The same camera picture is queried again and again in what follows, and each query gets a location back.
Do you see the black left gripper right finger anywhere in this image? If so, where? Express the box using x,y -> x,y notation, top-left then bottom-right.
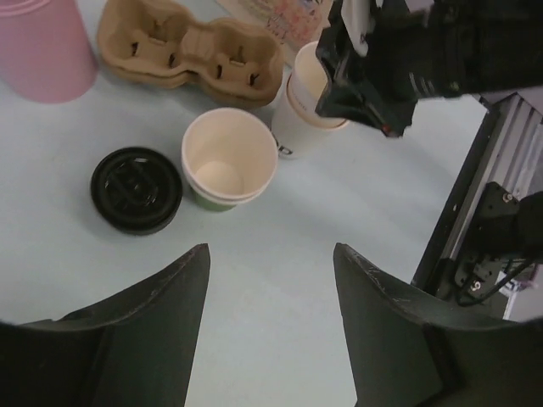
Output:
333,243 -> 542,406

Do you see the stack of black lids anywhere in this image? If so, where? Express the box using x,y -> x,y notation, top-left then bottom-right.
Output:
90,147 -> 183,236

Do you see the pink straw holder cup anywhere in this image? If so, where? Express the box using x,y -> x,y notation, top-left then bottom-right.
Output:
1,0 -> 98,103

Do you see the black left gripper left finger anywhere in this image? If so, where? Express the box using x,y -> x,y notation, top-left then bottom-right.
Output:
1,244 -> 210,406

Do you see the brown cardboard cup carrier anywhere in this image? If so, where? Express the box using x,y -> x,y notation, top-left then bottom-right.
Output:
97,1 -> 284,109

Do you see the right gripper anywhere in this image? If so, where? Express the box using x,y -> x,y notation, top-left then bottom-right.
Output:
315,1 -> 542,137

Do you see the brown paper takeout bag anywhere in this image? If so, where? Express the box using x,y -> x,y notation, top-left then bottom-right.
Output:
217,0 -> 333,66

